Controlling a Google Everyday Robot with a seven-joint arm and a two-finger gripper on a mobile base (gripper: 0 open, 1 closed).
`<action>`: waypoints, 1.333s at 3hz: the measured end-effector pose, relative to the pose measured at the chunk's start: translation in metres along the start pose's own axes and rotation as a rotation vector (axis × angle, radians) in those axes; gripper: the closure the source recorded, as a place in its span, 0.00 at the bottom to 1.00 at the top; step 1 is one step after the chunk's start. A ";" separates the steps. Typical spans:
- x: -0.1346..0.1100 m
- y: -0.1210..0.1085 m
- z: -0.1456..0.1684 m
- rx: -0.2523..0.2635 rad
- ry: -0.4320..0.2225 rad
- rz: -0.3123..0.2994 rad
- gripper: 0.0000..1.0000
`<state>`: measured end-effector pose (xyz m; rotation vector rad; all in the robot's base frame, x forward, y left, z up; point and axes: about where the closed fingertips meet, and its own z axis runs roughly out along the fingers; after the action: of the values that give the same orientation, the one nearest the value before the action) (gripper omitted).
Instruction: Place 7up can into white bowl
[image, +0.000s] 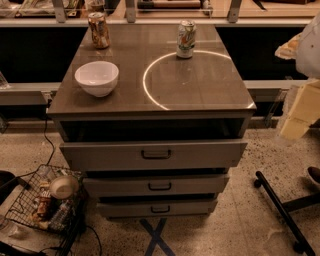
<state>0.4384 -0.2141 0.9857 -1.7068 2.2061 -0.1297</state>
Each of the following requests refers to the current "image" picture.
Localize white ceramic bowl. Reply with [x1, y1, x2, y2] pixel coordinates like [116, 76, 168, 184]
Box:
[74, 61, 119, 97]

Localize black cable on floor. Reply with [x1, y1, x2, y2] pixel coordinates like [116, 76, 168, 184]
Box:
[39, 96, 56, 168]

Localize grey drawer cabinet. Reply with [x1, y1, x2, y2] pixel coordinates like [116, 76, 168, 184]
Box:
[49, 24, 256, 204]

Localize top grey drawer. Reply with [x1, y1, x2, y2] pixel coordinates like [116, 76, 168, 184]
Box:
[60, 139, 247, 172]

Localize plastic water bottle in basket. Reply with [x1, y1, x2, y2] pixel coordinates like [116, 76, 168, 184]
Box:
[49, 200, 72, 231]

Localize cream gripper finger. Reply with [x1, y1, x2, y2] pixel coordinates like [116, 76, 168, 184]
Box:
[280, 80, 320, 140]

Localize black chair base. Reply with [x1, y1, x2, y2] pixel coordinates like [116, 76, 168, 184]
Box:
[254, 171, 320, 256]

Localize black wire basket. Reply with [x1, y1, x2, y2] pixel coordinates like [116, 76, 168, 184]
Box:
[5, 165, 86, 256]

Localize green white 7up can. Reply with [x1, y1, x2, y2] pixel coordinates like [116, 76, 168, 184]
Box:
[176, 20, 196, 58]

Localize small white bowl in basket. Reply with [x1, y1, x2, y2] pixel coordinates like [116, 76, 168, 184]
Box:
[49, 175, 79, 199]

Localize middle grey drawer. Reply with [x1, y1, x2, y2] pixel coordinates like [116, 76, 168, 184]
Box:
[83, 174, 229, 198]

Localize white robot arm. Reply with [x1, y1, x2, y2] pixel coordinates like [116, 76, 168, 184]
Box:
[275, 13, 320, 141]

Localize orange patterned soda can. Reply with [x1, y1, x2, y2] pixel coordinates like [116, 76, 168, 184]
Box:
[88, 12, 110, 49]

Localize grey drawer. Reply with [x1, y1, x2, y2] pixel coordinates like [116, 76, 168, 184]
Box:
[83, 174, 229, 198]
[97, 199, 217, 218]
[60, 139, 247, 172]

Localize bottom grey drawer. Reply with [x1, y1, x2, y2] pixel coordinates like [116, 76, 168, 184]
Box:
[97, 199, 217, 218]

